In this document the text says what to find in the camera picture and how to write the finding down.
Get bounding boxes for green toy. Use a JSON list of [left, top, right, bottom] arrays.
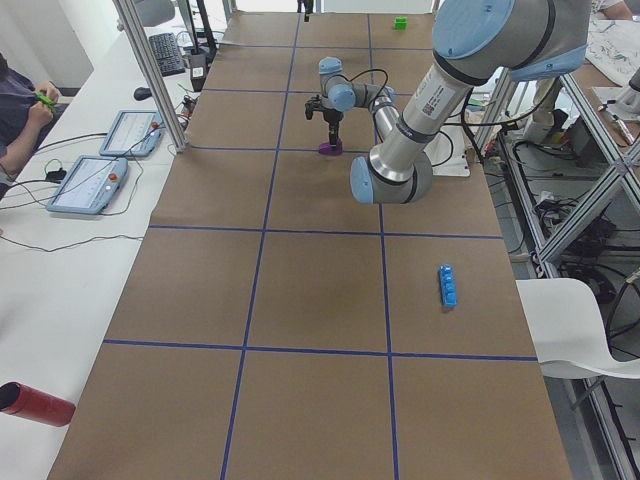
[[34, 91, 56, 113]]

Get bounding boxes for teach pendant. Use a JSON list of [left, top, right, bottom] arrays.
[[99, 110, 163, 157], [46, 155, 128, 215]]

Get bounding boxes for person's forearm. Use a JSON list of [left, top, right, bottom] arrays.
[[1, 119, 41, 177]]

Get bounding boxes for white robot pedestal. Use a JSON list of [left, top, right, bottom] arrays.
[[425, 126, 470, 177]]

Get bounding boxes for aluminium frame rack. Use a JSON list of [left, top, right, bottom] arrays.
[[477, 64, 639, 479]]

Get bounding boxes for green block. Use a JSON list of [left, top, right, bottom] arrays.
[[394, 17, 408, 30]]

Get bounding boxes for red cardboard tube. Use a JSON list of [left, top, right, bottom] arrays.
[[1, 382, 76, 427]]

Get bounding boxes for person's hand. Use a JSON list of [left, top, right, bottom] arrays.
[[27, 81, 60, 131]]

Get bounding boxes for black keyboard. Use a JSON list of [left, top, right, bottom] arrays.
[[148, 33, 185, 77]]

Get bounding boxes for far teach pendant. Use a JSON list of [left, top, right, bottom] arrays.
[[99, 110, 163, 157]]

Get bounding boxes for black power adapter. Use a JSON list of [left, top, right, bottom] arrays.
[[45, 169, 67, 183]]

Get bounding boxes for purple trapezoid block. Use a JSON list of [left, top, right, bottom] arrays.
[[318, 141, 343, 156]]

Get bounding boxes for black computer mouse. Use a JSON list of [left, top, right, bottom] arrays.
[[133, 87, 152, 101]]

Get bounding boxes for near teach pendant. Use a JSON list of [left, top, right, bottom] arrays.
[[46, 155, 128, 215]]

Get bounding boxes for long blue brick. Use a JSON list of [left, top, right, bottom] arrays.
[[438, 264, 458, 308]]

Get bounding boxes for aluminium frame post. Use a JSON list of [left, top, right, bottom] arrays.
[[113, 0, 187, 153]]

